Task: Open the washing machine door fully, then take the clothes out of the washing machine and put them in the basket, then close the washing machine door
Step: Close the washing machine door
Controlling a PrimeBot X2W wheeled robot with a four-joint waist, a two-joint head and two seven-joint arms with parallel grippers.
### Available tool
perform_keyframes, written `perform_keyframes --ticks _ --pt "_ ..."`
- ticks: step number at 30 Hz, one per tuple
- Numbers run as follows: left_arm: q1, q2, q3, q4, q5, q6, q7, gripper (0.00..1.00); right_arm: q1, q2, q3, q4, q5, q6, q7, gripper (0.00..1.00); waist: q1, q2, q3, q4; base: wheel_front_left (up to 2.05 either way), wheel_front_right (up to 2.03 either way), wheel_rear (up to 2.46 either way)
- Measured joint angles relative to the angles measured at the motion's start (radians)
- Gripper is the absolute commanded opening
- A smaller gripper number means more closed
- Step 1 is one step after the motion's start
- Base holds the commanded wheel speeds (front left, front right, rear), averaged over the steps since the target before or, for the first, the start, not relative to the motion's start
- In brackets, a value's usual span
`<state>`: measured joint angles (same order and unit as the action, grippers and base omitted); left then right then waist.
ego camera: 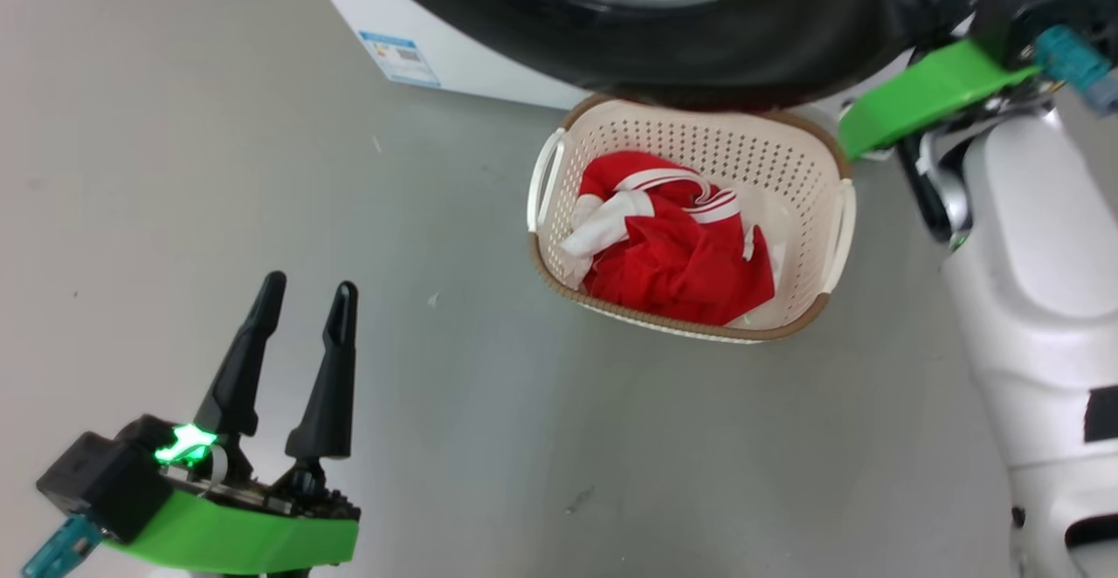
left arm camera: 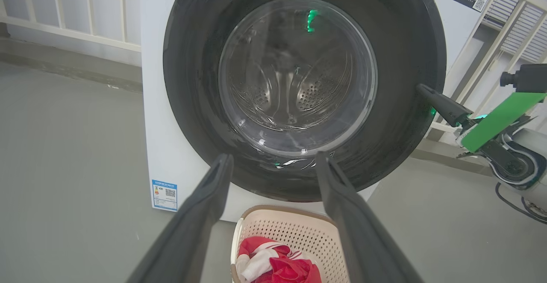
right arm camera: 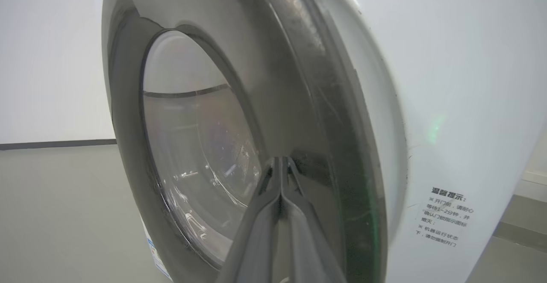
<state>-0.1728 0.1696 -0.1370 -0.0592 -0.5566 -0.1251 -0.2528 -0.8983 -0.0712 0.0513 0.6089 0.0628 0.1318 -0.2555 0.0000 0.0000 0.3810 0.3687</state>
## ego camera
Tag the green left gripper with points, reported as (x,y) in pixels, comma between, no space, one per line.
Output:
(253,539)

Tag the teal right camera connector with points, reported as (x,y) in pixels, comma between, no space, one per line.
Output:
(1074,58)

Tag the red and white garment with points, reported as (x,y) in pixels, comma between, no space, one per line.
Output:
(690,264)

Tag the teal left camera connector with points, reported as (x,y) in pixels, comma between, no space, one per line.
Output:
(61,552)

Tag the teal camera connector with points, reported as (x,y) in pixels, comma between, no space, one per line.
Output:
(61,552)
(1074,58)

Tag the cream perforated basket brown rim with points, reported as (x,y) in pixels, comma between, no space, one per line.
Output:
(786,176)

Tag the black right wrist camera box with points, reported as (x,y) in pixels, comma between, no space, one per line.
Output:
(1031,2)

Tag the blue energy label sticker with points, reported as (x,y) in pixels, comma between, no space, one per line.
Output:
(399,58)

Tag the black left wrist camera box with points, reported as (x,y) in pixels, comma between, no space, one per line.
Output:
(105,482)

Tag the white front-load washing machine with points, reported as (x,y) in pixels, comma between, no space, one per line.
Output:
(472,54)

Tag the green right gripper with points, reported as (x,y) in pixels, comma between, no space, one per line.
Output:
(917,98)

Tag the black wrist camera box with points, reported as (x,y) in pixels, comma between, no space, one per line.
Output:
(1031,2)
(105,482)

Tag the washing machine glass door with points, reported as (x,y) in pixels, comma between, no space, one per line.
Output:
(742,45)

